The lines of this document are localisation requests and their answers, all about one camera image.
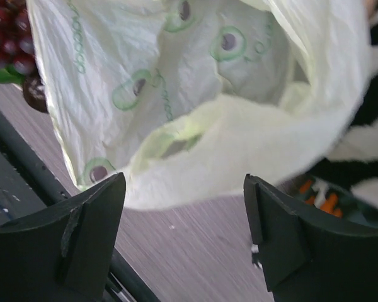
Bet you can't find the black white zebra garment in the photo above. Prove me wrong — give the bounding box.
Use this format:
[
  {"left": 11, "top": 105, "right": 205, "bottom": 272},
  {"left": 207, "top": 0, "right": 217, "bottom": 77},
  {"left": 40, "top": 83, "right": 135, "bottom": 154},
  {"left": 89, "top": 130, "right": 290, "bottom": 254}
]
[{"left": 310, "top": 1, "right": 378, "bottom": 210}]

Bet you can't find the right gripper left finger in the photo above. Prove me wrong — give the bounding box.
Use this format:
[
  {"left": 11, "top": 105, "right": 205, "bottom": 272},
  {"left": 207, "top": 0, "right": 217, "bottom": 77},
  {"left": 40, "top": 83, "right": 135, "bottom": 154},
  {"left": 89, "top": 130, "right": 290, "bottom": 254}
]
[{"left": 0, "top": 173, "right": 126, "bottom": 301}]

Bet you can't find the light green plastic bag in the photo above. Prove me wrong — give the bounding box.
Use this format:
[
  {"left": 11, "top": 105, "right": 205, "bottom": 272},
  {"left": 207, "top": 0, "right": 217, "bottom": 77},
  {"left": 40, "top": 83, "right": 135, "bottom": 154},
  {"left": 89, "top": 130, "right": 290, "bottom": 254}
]
[{"left": 26, "top": 0, "right": 371, "bottom": 210}]

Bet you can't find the red fake grape bunch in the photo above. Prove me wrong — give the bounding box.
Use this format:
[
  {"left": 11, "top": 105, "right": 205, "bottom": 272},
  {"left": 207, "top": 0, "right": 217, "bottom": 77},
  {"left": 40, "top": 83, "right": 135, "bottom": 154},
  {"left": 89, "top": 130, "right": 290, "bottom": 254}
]
[{"left": 0, "top": 1, "right": 37, "bottom": 86}]

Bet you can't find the dark purple fake mangosteen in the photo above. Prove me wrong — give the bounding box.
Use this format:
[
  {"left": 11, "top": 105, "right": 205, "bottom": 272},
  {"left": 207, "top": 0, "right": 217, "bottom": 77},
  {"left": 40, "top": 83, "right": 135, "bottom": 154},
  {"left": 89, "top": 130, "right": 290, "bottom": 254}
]
[{"left": 22, "top": 75, "right": 48, "bottom": 114}]

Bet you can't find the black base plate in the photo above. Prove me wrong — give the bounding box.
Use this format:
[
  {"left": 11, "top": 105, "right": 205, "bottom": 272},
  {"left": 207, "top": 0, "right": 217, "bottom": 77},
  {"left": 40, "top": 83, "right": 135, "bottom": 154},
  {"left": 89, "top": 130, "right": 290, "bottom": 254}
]
[{"left": 0, "top": 111, "right": 157, "bottom": 301}]

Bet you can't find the orange black patterned garment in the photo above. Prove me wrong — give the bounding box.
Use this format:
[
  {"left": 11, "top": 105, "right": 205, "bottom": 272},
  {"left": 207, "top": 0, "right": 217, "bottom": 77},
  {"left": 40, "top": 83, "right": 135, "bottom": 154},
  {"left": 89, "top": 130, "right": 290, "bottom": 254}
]
[{"left": 280, "top": 176, "right": 378, "bottom": 230}]

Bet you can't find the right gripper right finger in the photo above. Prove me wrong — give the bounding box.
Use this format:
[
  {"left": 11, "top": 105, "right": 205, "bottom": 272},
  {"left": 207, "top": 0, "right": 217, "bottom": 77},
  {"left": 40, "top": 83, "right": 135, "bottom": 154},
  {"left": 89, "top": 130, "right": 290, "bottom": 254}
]
[{"left": 243, "top": 175, "right": 378, "bottom": 301}]

